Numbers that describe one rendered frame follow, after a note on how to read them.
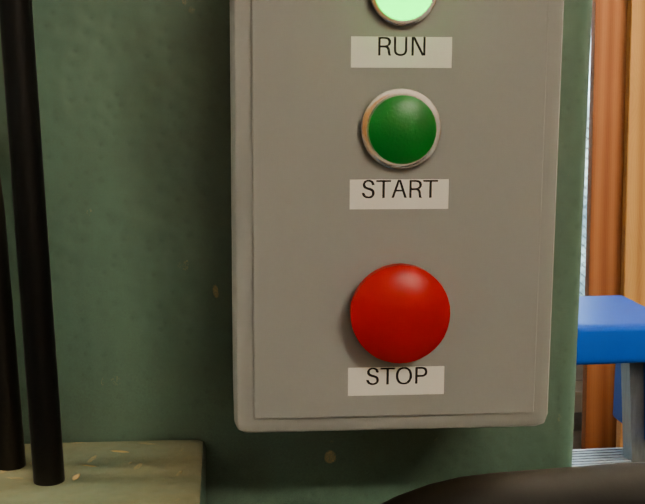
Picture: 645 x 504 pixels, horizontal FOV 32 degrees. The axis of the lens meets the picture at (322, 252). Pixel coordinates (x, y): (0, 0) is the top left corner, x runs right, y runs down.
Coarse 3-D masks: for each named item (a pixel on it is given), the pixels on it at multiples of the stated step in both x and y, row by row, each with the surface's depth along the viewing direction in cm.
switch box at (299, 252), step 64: (256, 0) 32; (320, 0) 32; (448, 0) 33; (512, 0) 33; (256, 64) 32; (320, 64) 33; (512, 64) 33; (256, 128) 33; (320, 128) 33; (448, 128) 33; (512, 128) 33; (256, 192) 33; (320, 192) 33; (512, 192) 34; (256, 256) 33; (320, 256) 34; (384, 256) 34; (448, 256) 34; (512, 256) 34; (256, 320) 34; (320, 320) 34; (512, 320) 34; (256, 384) 34; (320, 384) 34; (448, 384) 35; (512, 384) 35
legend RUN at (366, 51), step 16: (352, 48) 33; (368, 48) 33; (384, 48) 33; (400, 48) 33; (416, 48) 33; (432, 48) 33; (448, 48) 33; (352, 64) 33; (368, 64) 33; (384, 64) 33; (400, 64) 33; (416, 64) 33; (432, 64) 33; (448, 64) 33
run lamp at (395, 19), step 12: (372, 0) 32; (384, 0) 32; (396, 0) 32; (408, 0) 32; (420, 0) 32; (432, 0) 32; (384, 12) 32; (396, 12) 32; (408, 12) 32; (420, 12) 32; (396, 24) 32; (408, 24) 32
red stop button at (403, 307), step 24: (408, 264) 33; (360, 288) 33; (384, 288) 33; (408, 288) 33; (432, 288) 33; (360, 312) 33; (384, 312) 33; (408, 312) 33; (432, 312) 33; (360, 336) 33; (384, 336) 33; (408, 336) 33; (432, 336) 33; (384, 360) 33; (408, 360) 34
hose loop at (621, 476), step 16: (608, 464) 39; (624, 464) 39; (640, 464) 39; (448, 480) 38; (464, 480) 38; (480, 480) 38; (496, 480) 38; (512, 480) 38; (528, 480) 38; (544, 480) 38; (560, 480) 38; (576, 480) 38; (592, 480) 38; (608, 480) 38; (624, 480) 38; (640, 480) 38; (400, 496) 38; (416, 496) 38; (432, 496) 37; (448, 496) 37; (464, 496) 37; (480, 496) 37; (496, 496) 37; (512, 496) 37; (528, 496) 37; (544, 496) 37; (560, 496) 37; (576, 496) 37; (592, 496) 37; (608, 496) 38; (624, 496) 38; (640, 496) 38
